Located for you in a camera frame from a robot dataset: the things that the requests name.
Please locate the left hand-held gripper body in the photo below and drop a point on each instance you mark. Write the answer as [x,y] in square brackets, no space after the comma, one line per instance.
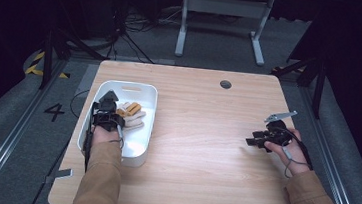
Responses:
[104,114]

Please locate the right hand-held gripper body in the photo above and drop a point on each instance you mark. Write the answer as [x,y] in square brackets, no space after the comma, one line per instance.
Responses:
[278,133]

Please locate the plain cream glove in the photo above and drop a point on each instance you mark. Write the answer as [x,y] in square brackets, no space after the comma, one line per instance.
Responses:
[135,121]

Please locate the white plastic bin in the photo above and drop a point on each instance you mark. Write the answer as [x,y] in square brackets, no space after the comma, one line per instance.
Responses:
[138,141]

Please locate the person's left hand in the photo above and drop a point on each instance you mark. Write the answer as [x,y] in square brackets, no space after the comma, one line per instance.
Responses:
[105,136]

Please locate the person's right hand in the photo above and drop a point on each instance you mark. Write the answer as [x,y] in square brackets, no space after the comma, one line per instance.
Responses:
[294,153]

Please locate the round grey table grommet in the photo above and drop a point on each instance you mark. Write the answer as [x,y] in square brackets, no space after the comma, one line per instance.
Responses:
[225,84]

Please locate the black metal stand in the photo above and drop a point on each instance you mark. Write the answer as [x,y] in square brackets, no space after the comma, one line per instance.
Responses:
[47,59]
[319,88]

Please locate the yellow black hazard tape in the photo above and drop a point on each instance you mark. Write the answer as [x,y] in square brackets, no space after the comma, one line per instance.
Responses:
[35,63]

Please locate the metal floor rail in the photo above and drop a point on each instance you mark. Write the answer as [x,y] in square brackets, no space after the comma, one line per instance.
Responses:
[15,133]
[330,163]

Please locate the grey metal desk frame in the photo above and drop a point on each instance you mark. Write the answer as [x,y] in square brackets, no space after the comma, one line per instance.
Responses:
[225,6]

